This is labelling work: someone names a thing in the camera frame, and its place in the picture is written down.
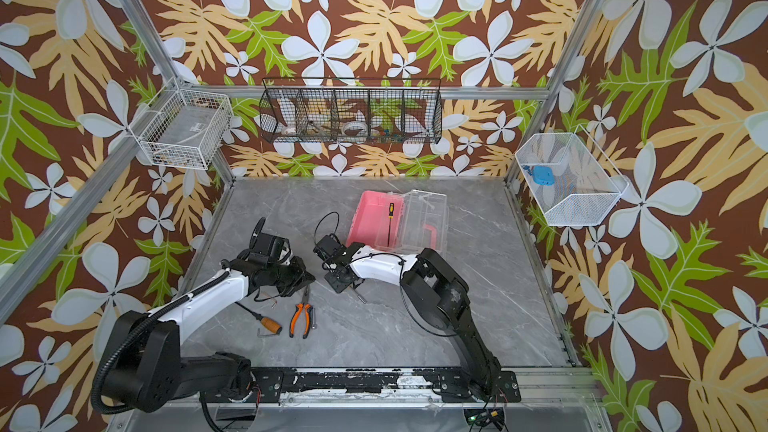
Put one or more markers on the dark hex key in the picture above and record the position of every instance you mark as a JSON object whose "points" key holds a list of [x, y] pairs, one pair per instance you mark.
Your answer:
{"points": [[266, 333]]}

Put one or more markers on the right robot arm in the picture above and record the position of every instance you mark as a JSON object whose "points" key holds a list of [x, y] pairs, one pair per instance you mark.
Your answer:
{"points": [[436, 298]]}

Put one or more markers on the white wire basket left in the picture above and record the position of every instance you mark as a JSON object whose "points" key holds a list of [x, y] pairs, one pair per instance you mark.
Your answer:
{"points": [[184, 128]]}

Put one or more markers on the pink plastic tool box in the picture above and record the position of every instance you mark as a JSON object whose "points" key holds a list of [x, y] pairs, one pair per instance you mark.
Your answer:
{"points": [[420, 221]]}

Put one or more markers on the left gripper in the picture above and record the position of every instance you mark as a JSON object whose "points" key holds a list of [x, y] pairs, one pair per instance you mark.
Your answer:
{"points": [[303, 277]]}

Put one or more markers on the white wire basket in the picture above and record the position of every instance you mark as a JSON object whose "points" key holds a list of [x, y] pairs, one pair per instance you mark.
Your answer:
{"points": [[184, 128], [588, 183]]}

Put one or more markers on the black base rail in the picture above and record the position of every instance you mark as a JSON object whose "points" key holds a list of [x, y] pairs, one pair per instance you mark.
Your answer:
{"points": [[401, 385]]}

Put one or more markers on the aluminium frame post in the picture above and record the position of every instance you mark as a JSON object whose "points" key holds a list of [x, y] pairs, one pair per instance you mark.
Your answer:
{"points": [[139, 18]]}

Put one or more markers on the orange handled screwdriver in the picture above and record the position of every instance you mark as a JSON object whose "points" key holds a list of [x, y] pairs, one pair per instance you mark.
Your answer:
{"points": [[267, 323]]}

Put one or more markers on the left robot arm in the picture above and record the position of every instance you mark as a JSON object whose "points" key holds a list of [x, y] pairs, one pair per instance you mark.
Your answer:
{"points": [[142, 366]]}

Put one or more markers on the white wire basket right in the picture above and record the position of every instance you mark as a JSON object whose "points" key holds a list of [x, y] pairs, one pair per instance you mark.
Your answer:
{"points": [[588, 183]]}

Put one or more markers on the blue object in basket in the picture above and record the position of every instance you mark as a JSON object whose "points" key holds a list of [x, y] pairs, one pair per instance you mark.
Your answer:
{"points": [[542, 175]]}

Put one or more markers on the black wire basket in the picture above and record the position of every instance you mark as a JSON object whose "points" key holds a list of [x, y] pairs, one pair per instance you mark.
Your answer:
{"points": [[354, 110]]}

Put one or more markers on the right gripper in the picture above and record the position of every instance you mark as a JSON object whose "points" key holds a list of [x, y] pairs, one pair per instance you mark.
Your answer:
{"points": [[335, 265]]}

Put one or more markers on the orange handled pliers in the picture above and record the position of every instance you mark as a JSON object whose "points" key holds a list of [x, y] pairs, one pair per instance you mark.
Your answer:
{"points": [[303, 310]]}

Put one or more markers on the thin black yellow screwdriver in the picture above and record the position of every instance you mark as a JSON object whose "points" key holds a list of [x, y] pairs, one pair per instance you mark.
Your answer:
{"points": [[390, 217]]}

